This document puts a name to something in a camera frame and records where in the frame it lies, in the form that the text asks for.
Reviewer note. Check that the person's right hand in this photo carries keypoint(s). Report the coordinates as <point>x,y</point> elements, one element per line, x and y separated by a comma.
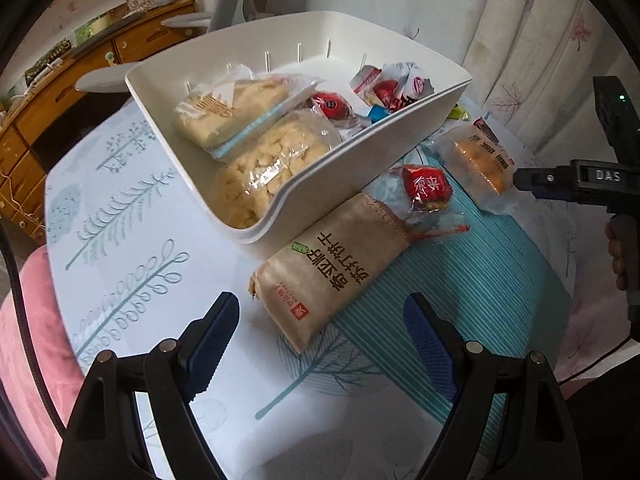
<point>623,247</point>

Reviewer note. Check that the grey office chair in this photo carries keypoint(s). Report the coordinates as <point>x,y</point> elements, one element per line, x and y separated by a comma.
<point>226,13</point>

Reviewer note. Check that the wooden desk with drawers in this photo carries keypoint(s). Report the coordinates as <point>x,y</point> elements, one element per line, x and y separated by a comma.
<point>48,122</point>

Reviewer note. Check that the red candy ball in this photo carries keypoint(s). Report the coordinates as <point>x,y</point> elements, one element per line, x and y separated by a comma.
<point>429,193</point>

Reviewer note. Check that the tan dried tofu package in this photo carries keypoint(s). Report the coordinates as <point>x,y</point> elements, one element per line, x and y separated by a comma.
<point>328,266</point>

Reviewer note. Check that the red round snack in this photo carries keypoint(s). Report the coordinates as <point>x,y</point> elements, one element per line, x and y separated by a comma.
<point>336,109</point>

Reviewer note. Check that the clear bag of popcorn snack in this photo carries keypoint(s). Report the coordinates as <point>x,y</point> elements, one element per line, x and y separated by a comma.
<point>245,188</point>

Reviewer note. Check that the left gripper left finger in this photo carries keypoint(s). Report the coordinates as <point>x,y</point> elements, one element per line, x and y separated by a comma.
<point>104,438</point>

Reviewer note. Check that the orange bread clear package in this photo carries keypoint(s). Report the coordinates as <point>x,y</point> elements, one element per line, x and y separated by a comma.
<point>474,156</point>

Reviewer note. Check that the white plastic storage bin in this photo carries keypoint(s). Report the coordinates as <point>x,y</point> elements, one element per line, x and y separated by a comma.
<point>327,45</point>

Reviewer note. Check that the white red packet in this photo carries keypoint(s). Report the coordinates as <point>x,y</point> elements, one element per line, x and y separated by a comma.
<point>393,87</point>

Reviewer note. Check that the green snack packet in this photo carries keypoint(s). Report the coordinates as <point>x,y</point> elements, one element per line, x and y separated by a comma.
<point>459,112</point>

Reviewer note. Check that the blue white snack bag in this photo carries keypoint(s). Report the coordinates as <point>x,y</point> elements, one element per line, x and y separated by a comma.
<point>376,114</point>

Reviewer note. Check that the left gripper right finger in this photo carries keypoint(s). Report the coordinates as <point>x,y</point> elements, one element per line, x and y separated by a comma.
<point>536,438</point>

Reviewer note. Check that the clear bag of crackers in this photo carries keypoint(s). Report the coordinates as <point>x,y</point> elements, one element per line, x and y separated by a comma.
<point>226,118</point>

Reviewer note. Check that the patterned tablecloth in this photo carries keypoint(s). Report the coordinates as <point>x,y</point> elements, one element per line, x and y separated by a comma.
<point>134,262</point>

